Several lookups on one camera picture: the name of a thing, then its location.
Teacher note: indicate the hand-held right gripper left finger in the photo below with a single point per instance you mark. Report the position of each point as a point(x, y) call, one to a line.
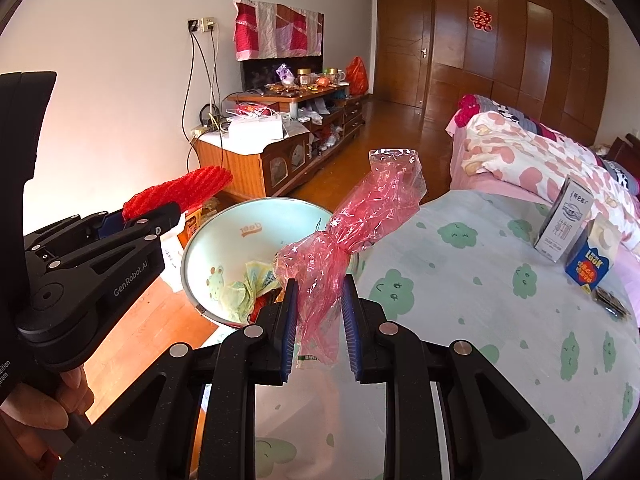
point(289, 330)

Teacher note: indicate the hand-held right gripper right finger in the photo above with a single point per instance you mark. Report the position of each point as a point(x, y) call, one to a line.
point(351, 330)

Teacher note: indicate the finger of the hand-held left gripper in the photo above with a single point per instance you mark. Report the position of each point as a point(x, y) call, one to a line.
point(150, 222)

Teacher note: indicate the red mesh net bag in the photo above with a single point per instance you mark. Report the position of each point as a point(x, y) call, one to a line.
point(185, 187)

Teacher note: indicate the pale yellow plastic bag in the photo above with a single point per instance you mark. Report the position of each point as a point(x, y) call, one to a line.
point(245, 292)

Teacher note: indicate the white enamel basin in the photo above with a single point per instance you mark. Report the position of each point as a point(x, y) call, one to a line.
point(225, 240)

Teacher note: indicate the pink plastic bag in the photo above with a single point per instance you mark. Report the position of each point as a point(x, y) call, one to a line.
point(365, 210)

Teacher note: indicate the person's left hand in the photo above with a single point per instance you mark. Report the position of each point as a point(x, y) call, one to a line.
point(35, 415)

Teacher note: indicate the low wooden cabinet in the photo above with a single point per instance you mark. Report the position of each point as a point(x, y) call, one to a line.
point(235, 170)

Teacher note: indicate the cloud print tablecloth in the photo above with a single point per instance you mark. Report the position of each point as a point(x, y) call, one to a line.
point(450, 310)

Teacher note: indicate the white flat box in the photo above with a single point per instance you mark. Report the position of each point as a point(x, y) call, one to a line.
point(255, 129)

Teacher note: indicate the black television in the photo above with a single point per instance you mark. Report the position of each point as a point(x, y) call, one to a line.
point(260, 75)

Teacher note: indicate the wooden bed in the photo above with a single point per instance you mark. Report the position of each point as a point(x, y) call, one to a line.
point(475, 180)

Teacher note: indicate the purple gift bag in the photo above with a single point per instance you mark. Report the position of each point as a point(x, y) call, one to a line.
point(285, 74)

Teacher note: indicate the gold lid jar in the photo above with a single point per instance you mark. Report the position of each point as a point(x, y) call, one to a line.
point(303, 77)

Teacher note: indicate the long wooden tv cabinet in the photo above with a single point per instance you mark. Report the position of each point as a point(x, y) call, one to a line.
point(355, 110)

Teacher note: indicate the red patchwork cloth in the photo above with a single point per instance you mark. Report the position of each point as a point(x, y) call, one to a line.
point(275, 30)

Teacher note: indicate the white tall carton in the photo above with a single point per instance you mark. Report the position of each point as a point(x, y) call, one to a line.
point(557, 225)

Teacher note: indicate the white mug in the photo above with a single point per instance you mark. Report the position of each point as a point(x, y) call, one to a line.
point(335, 75)

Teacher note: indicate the pink heart blanket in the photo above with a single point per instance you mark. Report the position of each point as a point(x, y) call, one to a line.
point(515, 155)

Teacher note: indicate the small blue box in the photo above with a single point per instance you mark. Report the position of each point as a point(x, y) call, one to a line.
point(592, 260)

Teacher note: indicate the magenta cloth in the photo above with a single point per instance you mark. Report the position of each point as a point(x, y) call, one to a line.
point(469, 107)

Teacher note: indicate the red plastic bag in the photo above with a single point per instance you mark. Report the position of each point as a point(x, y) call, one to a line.
point(357, 77)

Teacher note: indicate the dark flat packet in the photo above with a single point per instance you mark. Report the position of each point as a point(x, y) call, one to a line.
point(610, 304)

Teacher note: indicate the brown wooden door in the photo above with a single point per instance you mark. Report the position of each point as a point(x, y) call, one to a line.
point(402, 45)

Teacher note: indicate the cow print pillow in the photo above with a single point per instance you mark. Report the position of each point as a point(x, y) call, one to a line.
point(622, 175)

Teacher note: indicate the brown wooden wardrobe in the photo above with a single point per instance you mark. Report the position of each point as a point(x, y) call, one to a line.
point(540, 60)

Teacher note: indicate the red paper decoration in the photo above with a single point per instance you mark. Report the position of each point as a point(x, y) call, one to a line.
point(481, 19)

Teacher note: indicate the wall power socket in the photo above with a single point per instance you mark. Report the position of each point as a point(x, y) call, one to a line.
point(201, 25)

